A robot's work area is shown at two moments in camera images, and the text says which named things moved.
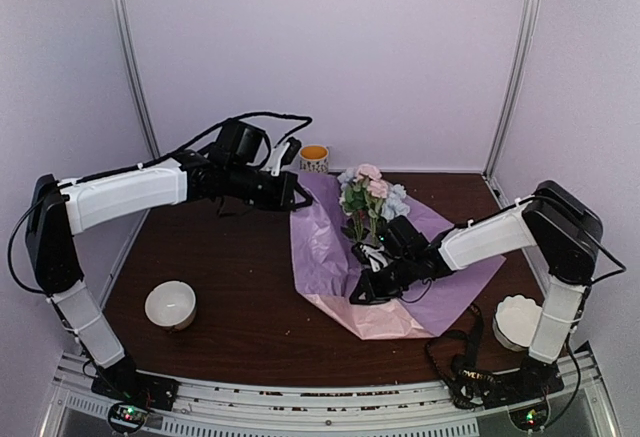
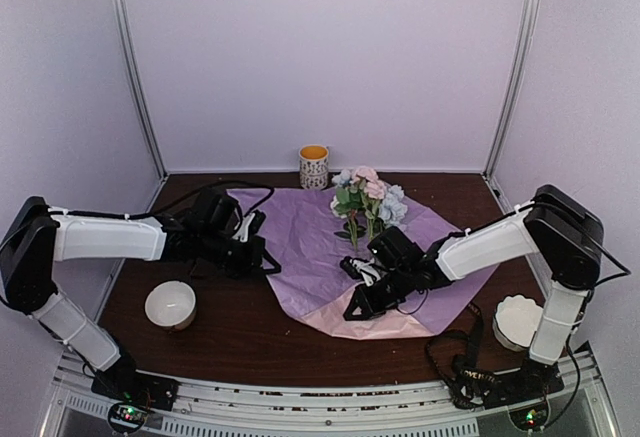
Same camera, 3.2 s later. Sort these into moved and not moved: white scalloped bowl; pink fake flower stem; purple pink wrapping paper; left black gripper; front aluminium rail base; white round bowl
Moved: left black gripper; pink fake flower stem; purple pink wrapping paper
Not moved: front aluminium rail base; white scalloped bowl; white round bowl
